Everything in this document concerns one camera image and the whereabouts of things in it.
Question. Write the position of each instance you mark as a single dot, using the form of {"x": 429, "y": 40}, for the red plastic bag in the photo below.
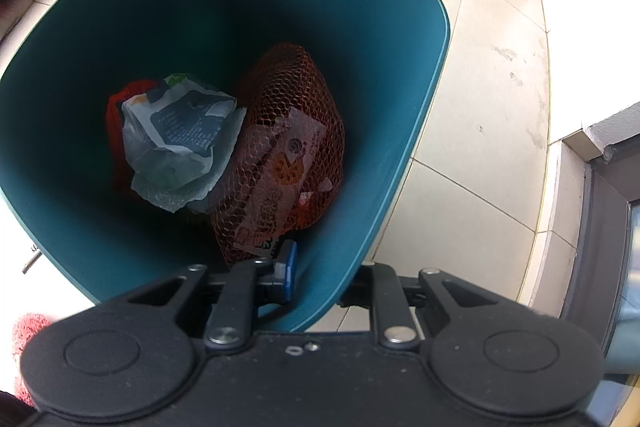
{"x": 116, "y": 117}

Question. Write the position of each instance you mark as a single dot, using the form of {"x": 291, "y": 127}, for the teal trash bin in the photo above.
{"x": 100, "y": 7}

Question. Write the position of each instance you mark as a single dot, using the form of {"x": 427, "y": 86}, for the white biscuit wrapper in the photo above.
{"x": 287, "y": 162}

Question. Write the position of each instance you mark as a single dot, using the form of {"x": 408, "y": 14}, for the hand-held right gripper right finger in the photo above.
{"x": 385, "y": 297}

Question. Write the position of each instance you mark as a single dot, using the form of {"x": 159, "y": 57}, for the red mesh item on table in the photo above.
{"x": 27, "y": 332}

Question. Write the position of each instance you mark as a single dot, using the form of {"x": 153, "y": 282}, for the red mesh net bag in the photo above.
{"x": 300, "y": 82}

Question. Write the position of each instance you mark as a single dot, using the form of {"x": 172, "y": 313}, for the metal door frame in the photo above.
{"x": 600, "y": 232}

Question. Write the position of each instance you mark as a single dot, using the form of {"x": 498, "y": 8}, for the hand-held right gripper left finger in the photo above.
{"x": 287, "y": 267}

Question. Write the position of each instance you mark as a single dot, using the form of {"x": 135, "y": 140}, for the clear snack bag dark label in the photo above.
{"x": 175, "y": 132}

